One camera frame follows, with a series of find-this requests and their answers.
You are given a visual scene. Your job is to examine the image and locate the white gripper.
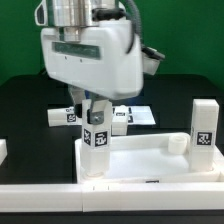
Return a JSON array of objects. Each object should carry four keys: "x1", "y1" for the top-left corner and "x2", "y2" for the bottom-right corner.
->
[{"x1": 34, "y1": 0, "x2": 166, "y2": 126}]

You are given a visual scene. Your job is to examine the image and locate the white desk top tray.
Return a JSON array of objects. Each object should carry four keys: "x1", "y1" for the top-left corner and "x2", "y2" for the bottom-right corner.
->
[{"x1": 75, "y1": 132, "x2": 224, "y2": 184}]

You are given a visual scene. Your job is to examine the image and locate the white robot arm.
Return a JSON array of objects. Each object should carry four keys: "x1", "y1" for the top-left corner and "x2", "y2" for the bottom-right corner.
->
[{"x1": 35, "y1": 0, "x2": 165, "y2": 125}]

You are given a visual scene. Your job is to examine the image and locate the white marker sheet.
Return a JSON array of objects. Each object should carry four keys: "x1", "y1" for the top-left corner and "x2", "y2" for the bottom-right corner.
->
[{"x1": 128, "y1": 106, "x2": 156, "y2": 125}]

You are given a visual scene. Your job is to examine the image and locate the white left fence bar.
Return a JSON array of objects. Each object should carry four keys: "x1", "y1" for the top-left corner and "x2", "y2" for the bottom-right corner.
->
[{"x1": 0, "y1": 139, "x2": 7, "y2": 165}]

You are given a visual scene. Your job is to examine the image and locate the white fence bar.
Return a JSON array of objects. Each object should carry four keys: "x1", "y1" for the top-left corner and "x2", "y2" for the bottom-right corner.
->
[
  {"x1": 0, "y1": 139, "x2": 7, "y2": 165},
  {"x1": 0, "y1": 182, "x2": 224, "y2": 212}
]

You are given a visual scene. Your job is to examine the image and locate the white front fence bar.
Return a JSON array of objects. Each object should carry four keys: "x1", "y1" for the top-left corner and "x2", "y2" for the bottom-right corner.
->
[{"x1": 0, "y1": 182, "x2": 224, "y2": 212}]

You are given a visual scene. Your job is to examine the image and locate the black cable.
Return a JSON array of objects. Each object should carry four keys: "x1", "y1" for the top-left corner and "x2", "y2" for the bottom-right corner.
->
[{"x1": 91, "y1": 0, "x2": 144, "y2": 54}]

